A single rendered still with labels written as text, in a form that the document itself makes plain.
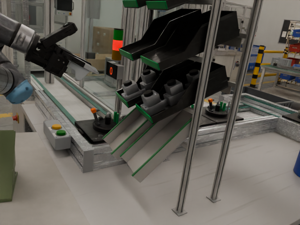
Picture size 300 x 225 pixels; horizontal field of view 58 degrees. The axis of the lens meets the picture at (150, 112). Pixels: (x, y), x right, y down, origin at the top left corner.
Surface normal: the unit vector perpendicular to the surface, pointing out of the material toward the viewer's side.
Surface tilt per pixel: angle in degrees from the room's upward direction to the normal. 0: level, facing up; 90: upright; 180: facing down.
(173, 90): 90
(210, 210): 0
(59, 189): 0
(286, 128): 90
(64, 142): 90
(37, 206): 0
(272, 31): 90
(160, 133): 45
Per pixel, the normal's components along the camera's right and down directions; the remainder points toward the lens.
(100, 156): 0.54, 0.33
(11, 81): 0.99, 0.07
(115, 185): 0.11, -0.94
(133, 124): -0.56, -0.65
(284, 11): -0.75, 0.13
